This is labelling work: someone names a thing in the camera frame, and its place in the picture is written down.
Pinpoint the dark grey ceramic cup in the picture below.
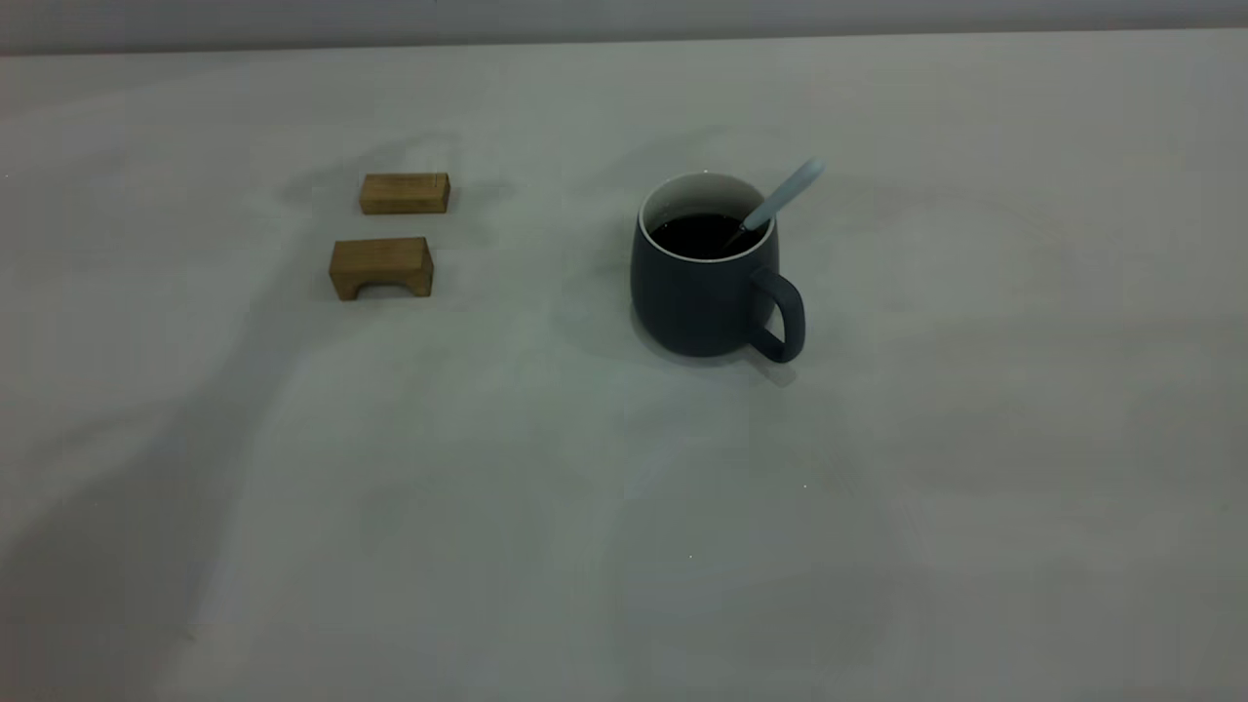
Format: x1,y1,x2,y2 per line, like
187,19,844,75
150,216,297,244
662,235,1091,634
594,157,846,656
629,173,807,365

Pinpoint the spoon with light blue handle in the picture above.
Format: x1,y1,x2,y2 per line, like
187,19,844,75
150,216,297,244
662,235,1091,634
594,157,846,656
726,158,827,247

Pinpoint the arched wooden block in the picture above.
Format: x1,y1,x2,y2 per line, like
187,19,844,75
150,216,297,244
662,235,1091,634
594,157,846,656
329,237,435,302

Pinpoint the rectangular wooden block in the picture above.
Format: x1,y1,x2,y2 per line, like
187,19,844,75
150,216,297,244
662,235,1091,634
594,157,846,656
359,173,451,216

